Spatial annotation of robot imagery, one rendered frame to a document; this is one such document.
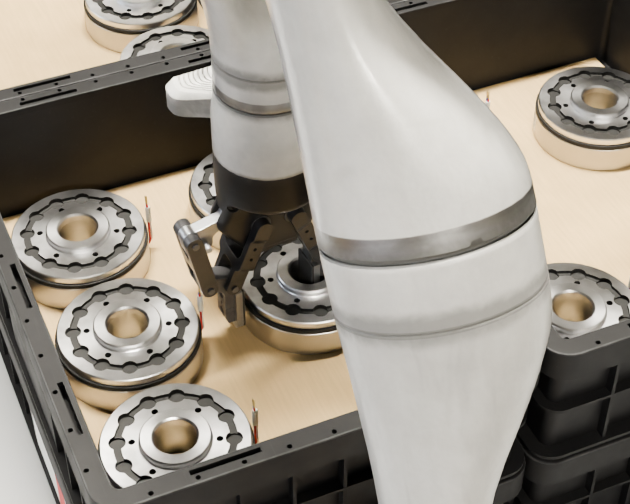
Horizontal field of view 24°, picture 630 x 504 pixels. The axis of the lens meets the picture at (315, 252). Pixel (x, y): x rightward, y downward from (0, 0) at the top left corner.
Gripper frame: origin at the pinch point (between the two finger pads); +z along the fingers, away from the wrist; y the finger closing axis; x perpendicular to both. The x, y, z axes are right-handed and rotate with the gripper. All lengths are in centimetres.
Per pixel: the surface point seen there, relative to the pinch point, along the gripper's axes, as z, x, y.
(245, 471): -7.3, -19.1, -10.9
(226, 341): 2.5, -0.9, -4.2
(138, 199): 2.6, 16.6, -4.0
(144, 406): -0.4, -6.2, -12.6
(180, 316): -0.5, 0.4, -7.1
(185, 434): 0.3, -9.1, -10.9
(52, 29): 2.9, 42.3, -2.0
